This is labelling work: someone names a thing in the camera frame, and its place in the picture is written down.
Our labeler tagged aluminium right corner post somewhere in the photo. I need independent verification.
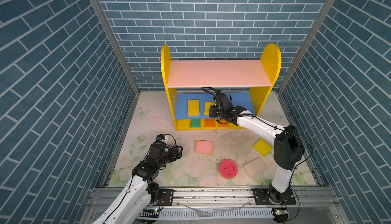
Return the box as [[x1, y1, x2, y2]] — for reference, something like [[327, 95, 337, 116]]
[[278, 0, 336, 94]]

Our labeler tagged white perforated cable tray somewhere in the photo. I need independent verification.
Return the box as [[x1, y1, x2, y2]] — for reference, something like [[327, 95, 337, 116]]
[[136, 208, 275, 221]]

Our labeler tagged pink rectangular sponge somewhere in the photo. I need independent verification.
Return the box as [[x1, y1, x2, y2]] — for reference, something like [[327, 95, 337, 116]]
[[194, 140, 213, 155]]

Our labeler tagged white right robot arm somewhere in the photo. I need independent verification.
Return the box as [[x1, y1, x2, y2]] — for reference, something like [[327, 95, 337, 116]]
[[202, 87, 305, 204]]

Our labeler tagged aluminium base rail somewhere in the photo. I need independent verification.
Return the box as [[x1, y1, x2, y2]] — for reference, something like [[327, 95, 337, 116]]
[[88, 185, 340, 209]]

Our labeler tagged beige sponge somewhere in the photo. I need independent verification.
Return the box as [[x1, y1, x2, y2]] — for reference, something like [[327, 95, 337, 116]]
[[243, 158, 267, 178]]

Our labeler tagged orange sponge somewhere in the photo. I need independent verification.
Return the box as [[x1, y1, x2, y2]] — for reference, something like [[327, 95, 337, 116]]
[[204, 119, 215, 129]]

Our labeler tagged green sponge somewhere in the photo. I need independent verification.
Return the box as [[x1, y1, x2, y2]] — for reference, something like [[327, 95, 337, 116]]
[[190, 119, 201, 128]]

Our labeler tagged aluminium left corner post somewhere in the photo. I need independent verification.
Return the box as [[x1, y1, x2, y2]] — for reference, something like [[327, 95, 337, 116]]
[[89, 0, 140, 96]]

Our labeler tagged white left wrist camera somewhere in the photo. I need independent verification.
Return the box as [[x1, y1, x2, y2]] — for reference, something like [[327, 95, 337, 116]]
[[154, 134, 169, 147]]

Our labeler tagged small yellow sponge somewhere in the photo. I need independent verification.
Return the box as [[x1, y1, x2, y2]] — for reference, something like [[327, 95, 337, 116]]
[[253, 139, 272, 157], [204, 102, 215, 117]]

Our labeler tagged pink round scrubber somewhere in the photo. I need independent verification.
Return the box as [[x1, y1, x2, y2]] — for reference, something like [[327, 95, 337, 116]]
[[218, 160, 238, 180]]

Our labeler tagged aluminium corner post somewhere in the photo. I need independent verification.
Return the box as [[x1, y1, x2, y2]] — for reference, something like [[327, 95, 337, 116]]
[[89, 0, 140, 96], [278, 0, 336, 94]]

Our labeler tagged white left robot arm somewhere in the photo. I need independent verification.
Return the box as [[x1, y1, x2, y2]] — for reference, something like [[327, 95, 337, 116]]
[[94, 140, 183, 224]]

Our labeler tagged textured yellow sponge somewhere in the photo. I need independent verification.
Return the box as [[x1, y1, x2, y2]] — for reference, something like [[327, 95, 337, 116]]
[[187, 100, 200, 117]]

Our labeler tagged yellow pink blue wooden shelf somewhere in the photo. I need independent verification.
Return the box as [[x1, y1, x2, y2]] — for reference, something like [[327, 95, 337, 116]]
[[160, 44, 282, 131]]

